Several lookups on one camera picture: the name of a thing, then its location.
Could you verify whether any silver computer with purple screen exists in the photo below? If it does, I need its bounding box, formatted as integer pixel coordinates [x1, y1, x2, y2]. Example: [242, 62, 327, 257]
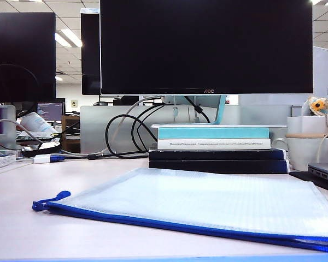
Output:
[0, 105, 17, 150]

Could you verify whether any fluorescent ceiling light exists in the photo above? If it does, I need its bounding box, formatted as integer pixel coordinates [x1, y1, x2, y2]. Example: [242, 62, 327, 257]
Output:
[54, 28, 83, 49]

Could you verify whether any white printed bottle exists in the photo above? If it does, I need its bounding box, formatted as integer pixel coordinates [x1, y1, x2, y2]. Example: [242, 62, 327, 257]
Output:
[19, 111, 60, 136]

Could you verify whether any white board panel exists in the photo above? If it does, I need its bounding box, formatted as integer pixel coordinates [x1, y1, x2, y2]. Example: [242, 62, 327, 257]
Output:
[313, 45, 328, 98]

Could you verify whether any wooden cabinet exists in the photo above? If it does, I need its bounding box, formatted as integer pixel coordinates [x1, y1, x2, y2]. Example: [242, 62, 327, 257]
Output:
[61, 115, 81, 153]

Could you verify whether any grey arched cable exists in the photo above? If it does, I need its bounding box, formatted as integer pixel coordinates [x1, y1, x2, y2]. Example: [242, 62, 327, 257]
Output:
[0, 118, 44, 150]

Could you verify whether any transparent file bag blue zipper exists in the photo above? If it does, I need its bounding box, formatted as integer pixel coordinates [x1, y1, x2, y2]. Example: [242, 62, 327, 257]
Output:
[32, 166, 328, 254]

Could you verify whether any white mug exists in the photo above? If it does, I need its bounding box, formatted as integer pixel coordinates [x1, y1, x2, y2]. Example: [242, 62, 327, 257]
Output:
[273, 136, 328, 172]

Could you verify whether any black wide monitor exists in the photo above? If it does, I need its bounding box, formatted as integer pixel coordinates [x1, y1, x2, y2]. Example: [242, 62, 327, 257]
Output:
[0, 12, 57, 103]

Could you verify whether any teal book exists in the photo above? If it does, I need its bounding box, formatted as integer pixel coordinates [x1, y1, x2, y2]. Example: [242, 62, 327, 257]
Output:
[157, 127, 270, 139]

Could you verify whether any white video adapter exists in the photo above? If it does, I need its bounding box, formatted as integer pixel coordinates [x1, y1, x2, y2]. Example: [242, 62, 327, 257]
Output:
[33, 154, 51, 164]

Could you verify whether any black round base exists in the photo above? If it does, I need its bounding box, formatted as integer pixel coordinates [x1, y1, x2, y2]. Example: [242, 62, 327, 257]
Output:
[21, 140, 62, 158]

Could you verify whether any white square container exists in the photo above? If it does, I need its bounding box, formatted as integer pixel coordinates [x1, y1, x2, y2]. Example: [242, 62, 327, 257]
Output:
[286, 116, 328, 135]

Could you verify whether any black upright monitor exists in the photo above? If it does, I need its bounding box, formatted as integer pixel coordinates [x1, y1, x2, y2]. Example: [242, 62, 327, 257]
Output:
[80, 8, 102, 96]

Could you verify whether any black cable with ferrite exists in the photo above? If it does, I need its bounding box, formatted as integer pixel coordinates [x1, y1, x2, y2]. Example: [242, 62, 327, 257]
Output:
[184, 95, 211, 123]

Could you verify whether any plush toy with orange flower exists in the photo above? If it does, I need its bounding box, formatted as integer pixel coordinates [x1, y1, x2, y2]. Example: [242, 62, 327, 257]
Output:
[301, 96, 328, 128]

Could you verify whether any grey monitor cable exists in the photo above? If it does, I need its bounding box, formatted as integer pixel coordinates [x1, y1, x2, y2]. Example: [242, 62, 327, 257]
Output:
[60, 95, 165, 157]

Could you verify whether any small monitor showing code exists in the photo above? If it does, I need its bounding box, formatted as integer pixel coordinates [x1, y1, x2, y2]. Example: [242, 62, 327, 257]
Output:
[37, 98, 66, 123]

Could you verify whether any dark navy book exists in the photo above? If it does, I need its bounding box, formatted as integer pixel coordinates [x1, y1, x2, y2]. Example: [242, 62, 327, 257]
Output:
[148, 148, 289, 161]
[148, 159, 290, 174]

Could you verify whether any round wooden lid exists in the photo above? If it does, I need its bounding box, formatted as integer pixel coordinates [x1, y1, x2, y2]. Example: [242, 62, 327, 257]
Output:
[285, 132, 328, 139]

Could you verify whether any silver laptop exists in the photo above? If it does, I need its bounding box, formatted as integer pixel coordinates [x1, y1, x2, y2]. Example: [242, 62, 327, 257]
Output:
[308, 162, 328, 186]

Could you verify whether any white paper stack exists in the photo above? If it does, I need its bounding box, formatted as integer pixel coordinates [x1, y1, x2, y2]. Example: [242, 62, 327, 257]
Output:
[0, 153, 17, 169]

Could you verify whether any white book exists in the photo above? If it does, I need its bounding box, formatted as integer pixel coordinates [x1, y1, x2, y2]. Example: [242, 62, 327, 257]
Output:
[157, 138, 272, 150]

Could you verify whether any black AOC monitor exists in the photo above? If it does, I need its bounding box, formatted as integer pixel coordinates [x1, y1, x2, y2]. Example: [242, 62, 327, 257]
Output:
[99, 0, 314, 96]

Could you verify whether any white thin cable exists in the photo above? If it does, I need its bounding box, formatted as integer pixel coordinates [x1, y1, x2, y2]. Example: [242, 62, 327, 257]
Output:
[317, 132, 328, 164]

